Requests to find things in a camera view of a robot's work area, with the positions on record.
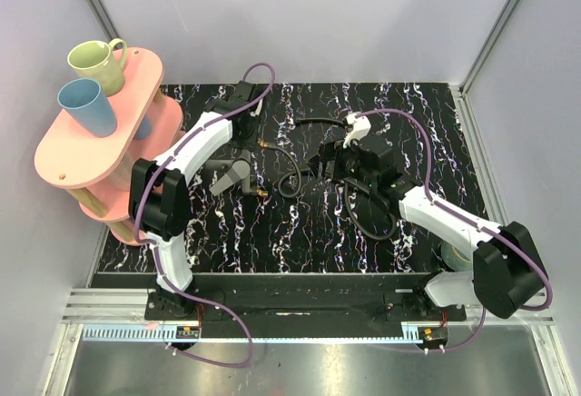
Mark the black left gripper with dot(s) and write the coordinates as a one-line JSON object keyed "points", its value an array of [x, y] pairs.
{"points": [[245, 160]]}

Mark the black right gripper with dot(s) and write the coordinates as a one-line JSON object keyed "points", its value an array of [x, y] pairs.
{"points": [[332, 151]]}

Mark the grey faucet with brass fittings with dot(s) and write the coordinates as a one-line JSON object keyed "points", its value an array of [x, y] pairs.
{"points": [[234, 171]]}

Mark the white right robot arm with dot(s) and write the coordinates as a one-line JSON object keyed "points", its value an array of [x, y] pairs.
{"points": [[505, 268]]}

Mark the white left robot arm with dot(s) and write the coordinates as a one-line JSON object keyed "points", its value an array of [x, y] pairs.
{"points": [[159, 201]]}

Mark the blue plastic cup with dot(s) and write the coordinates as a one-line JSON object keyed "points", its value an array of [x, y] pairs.
{"points": [[86, 103], [144, 129]]}

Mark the teal ceramic mug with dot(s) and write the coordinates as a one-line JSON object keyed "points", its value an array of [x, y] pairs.
{"points": [[454, 259]]}

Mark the pink two-tier wooden shelf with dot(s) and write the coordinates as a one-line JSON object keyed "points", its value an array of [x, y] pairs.
{"points": [[97, 171]]}

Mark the green ceramic mug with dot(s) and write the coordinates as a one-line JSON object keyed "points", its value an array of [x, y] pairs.
{"points": [[102, 61]]}

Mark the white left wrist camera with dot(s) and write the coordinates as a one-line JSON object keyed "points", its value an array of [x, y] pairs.
{"points": [[255, 111]]}

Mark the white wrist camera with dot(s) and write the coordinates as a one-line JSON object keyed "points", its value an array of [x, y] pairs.
{"points": [[255, 111], [357, 127]]}

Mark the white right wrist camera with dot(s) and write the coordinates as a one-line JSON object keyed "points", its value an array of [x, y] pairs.
{"points": [[357, 127]]}

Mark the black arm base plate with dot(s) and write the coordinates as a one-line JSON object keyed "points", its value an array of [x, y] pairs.
{"points": [[383, 306]]}

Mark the aluminium frame rail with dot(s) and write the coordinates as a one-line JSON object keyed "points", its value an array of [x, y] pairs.
{"points": [[108, 315]]}

